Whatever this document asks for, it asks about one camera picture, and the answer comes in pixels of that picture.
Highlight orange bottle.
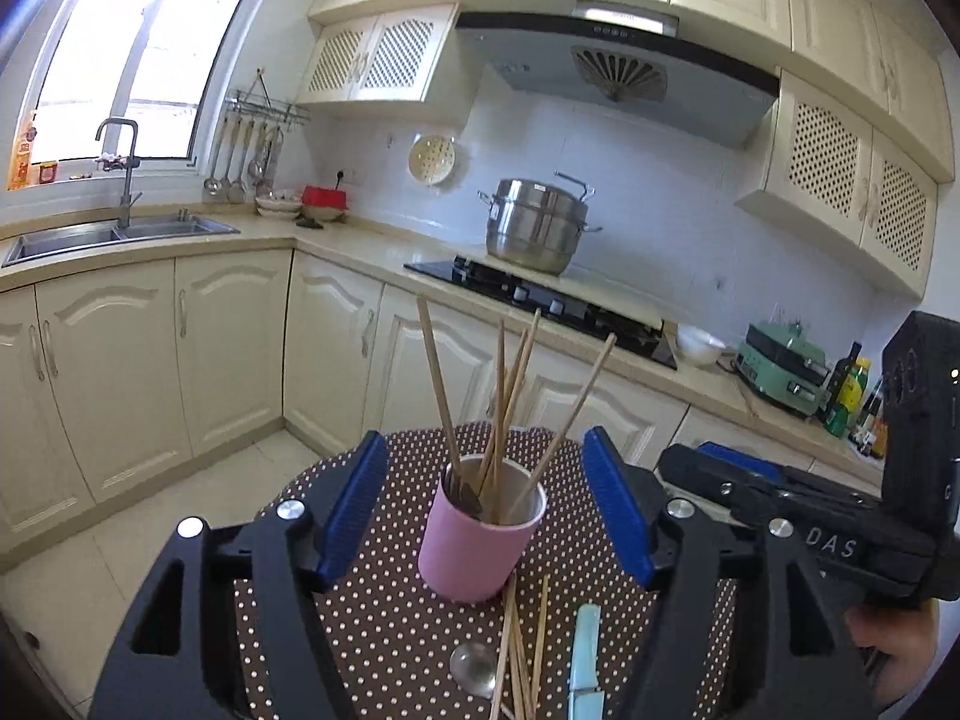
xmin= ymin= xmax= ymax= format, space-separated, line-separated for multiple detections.
xmin=7 ymin=112 xmax=38 ymax=192

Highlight cream base cabinets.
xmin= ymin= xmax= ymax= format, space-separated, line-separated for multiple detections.
xmin=0 ymin=236 xmax=886 ymax=578

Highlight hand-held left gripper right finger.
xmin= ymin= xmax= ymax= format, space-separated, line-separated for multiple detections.
xmin=583 ymin=426 xmax=878 ymax=720

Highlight stack of white dishes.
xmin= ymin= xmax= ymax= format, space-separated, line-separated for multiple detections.
xmin=253 ymin=187 xmax=303 ymax=220

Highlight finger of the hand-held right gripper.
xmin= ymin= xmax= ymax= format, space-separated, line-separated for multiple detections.
xmin=697 ymin=441 xmax=880 ymax=500
xmin=658 ymin=444 xmax=882 ymax=527

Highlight person's right hand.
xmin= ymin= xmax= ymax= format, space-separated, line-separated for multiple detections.
xmin=846 ymin=598 xmax=942 ymax=710

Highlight grey range hood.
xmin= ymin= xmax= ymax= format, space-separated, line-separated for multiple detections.
xmin=454 ymin=0 xmax=781 ymax=149

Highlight dark sauce bottle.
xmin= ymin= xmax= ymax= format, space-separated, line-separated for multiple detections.
xmin=857 ymin=379 xmax=886 ymax=436

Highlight narrow cream lattice cabinet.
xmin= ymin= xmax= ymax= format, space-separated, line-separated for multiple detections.
xmin=296 ymin=4 xmax=460 ymax=106

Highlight black gas cooktop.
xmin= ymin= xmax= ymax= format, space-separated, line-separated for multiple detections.
xmin=403 ymin=255 xmax=680 ymax=371

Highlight light teal knife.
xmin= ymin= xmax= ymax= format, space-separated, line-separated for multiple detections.
xmin=568 ymin=604 xmax=607 ymax=720

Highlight pink cup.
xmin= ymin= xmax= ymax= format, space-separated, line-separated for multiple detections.
xmin=418 ymin=454 xmax=548 ymax=605

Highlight stainless steel sink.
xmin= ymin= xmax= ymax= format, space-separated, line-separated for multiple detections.
xmin=1 ymin=214 xmax=241 ymax=269

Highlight wide cream lattice cabinet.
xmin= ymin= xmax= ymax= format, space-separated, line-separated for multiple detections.
xmin=735 ymin=67 xmax=938 ymax=299

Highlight white framed window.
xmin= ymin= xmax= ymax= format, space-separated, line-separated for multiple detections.
xmin=0 ymin=0 xmax=275 ymax=166

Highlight pile of wooden chopsticks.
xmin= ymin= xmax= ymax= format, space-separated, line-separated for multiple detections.
xmin=416 ymin=296 xmax=618 ymax=720

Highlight metal wall utensil rack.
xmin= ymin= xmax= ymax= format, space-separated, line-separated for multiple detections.
xmin=223 ymin=67 xmax=311 ymax=128

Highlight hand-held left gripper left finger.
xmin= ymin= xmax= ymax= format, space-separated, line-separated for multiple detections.
xmin=88 ymin=431 xmax=391 ymax=720

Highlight metal ladle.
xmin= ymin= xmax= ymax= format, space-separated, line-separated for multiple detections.
xmin=202 ymin=116 xmax=230 ymax=197

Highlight green bottle yellow label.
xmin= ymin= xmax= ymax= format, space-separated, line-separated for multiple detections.
xmin=825 ymin=358 xmax=875 ymax=438

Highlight metal serving spoon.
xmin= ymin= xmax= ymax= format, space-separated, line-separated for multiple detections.
xmin=259 ymin=127 xmax=284 ymax=196

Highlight metal spatula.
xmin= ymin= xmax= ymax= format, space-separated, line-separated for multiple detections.
xmin=227 ymin=120 xmax=248 ymax=203

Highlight metal faucet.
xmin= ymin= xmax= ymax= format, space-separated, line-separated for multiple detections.
xmin=95 ymin=118 xmax=143 ymax=230

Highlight brown polka dot tablecloth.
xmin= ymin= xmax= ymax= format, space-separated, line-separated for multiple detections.
xmin=232 ymin=420 xmax=743 ymax=720

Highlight stainless steel steamer pot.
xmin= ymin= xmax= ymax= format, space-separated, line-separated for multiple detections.
xmin=478 ymin=171 xmax=603 ymax=277

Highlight dark olive oil bottle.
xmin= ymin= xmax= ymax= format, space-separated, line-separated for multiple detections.
xmin=821 ymin=341 xmax=862 ymax=425

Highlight green electric cooker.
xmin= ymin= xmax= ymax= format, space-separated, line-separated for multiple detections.
xmin=733 ymin=319 xmax=830 ymax=417

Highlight cream perforated round tray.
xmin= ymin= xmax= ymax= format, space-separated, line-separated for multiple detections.
xmin=407 ymin=133 xmax=457 ymax=186

